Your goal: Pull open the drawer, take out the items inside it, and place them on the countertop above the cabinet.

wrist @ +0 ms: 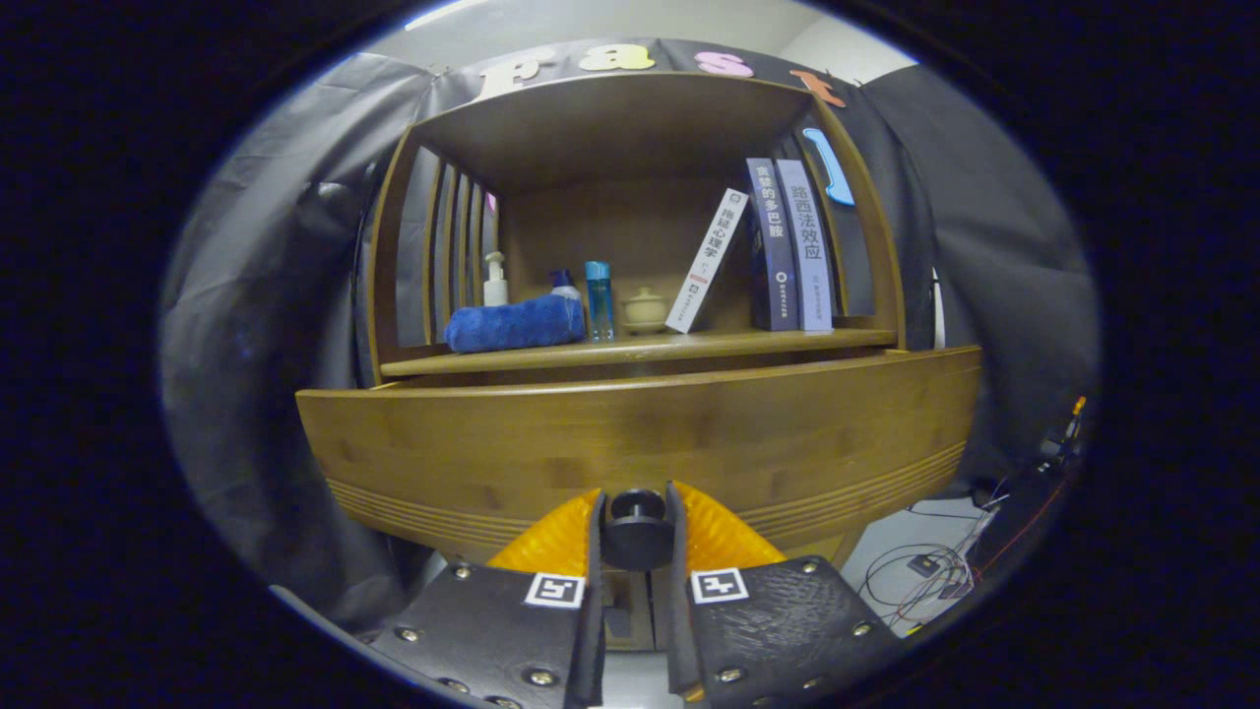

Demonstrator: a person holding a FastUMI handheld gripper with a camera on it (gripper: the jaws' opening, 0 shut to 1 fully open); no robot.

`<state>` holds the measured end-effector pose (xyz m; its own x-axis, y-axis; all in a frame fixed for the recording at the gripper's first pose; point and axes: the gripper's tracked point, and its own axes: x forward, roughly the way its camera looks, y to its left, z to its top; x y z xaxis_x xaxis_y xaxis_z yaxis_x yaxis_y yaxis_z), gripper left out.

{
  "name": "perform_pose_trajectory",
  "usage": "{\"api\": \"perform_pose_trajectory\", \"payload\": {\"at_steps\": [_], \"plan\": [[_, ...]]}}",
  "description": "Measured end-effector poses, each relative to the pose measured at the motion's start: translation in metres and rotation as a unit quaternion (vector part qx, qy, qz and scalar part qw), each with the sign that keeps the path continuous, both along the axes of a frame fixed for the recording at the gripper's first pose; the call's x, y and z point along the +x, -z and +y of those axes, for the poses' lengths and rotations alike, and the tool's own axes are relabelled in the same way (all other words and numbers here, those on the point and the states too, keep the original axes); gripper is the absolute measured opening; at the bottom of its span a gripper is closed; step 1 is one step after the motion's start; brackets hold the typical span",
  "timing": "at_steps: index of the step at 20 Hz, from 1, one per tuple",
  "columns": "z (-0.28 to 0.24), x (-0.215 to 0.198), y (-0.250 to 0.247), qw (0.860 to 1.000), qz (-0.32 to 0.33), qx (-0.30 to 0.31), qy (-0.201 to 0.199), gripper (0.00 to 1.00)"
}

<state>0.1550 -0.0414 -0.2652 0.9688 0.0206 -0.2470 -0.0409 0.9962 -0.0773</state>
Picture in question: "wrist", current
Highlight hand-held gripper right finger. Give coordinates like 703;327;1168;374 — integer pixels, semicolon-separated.
665;481;902;705

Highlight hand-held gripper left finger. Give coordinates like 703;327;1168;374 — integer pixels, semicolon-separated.
359;489;606;709

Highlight wooden countertop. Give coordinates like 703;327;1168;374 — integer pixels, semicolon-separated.
379;328;899;378

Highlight wooden cabinet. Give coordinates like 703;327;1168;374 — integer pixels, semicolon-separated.
366;71;907;653

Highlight blue rolled towel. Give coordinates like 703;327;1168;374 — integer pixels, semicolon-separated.
443;293;588;355

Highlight beige lidded teacup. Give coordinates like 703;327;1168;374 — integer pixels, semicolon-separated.
622;287;672;336

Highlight clear blue bottle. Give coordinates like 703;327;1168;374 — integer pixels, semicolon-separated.
585;261;616;343

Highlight white book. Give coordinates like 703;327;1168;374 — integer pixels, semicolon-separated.
665;188;750;335

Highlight black equipment with orange tip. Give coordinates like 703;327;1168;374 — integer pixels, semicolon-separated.
970;396;1089;572

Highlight dark blue book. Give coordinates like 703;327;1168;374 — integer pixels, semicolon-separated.
745;158;800;333

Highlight light purple book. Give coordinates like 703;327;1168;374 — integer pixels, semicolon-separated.
775;159;835;333

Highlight black backdrop cloth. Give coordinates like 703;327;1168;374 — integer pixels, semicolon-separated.
160;37;1099;631

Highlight black floor cables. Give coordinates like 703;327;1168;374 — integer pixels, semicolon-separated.
858;473;1015;631

